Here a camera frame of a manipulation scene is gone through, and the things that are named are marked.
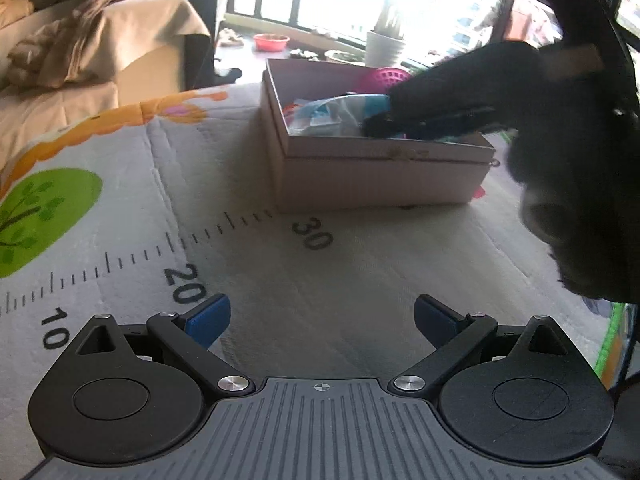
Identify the beige sofa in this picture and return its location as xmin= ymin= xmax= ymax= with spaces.
xmin=1 ymin=0 xmax=210 ymax=165

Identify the blue white plastic bag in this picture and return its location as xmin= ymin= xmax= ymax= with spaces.
xmin=283 ymin=93 xmax=390 ymax=138

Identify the brown jacket on sofa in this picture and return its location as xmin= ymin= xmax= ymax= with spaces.
xmin=6 ymin=0 xmax=124 ymax=89

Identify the red plastic basin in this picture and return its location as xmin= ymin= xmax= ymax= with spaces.
xmin=253 ymin=32 xmax=290 ymax=52

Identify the colourful ruler play mat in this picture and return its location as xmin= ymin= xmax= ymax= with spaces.
xmin=1 ymin=84 xmax=608 ymax=479

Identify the round planter dish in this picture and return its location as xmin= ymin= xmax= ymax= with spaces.
xmin=324 ymin=50 xmax=364 ymax=66

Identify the white pot bamboo plant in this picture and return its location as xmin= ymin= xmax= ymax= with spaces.
xmin=364 ymin=0 xmax=501 ymax=68

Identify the pink toy net scoop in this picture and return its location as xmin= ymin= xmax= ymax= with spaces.
xmin=352 ymin=67 xmax=411 ymax=94

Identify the pink cardboard box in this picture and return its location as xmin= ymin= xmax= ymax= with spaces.
xmin=260 ymin=58 xmax=496 ymax=212

